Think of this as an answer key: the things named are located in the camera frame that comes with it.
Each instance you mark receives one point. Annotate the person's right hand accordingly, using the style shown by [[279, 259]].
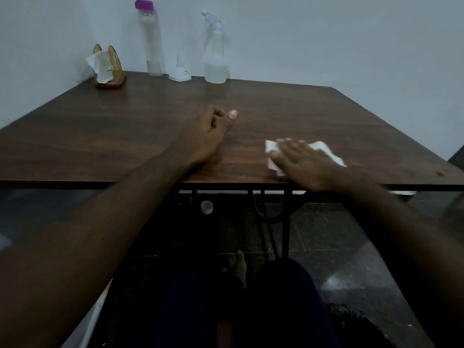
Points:
[[308, 166]]

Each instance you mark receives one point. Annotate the person's left hand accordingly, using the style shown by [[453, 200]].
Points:
[[203, 139]]

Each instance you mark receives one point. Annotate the person's left thumb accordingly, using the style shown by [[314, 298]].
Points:
[[228, 120]]

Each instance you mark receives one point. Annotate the person's right fingers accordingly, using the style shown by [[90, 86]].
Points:
[[288, 150]]

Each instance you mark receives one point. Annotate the white paper tissue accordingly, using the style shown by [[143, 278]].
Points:
[[331, 152]]

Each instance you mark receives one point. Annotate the person's right forearm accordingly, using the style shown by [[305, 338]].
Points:
[[406, 250]]

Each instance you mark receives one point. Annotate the person's left forearm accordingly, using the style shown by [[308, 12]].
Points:
[[90, 242]]

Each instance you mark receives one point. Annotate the clear spray bottle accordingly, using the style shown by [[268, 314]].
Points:
[[215, 57]]

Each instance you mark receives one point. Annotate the small white funnel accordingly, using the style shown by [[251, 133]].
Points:
[[180, 73]]

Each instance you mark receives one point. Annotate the small green cap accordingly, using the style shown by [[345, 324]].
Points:
[[206, 207]]

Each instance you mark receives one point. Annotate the clear bottle with purple cap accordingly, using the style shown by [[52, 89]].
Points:
[[151, 39]]

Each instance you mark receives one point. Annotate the golden napkin holder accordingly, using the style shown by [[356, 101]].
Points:
[[115, 68]]

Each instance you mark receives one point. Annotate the person's bare foot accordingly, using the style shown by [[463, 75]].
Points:
[[237, 266]]

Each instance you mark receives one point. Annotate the white napkin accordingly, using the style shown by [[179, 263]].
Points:
[[99, 65]]

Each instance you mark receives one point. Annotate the person's right leg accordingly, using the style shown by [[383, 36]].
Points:
[[290, 304]]

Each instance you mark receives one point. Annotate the person's leg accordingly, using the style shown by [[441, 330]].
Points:
[[290, 304], [174, 304]]

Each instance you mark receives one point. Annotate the person's left leg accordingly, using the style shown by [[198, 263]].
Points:
[[174, 304]]

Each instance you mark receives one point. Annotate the black metal table frame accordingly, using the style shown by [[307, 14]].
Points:
[[286, 221]]

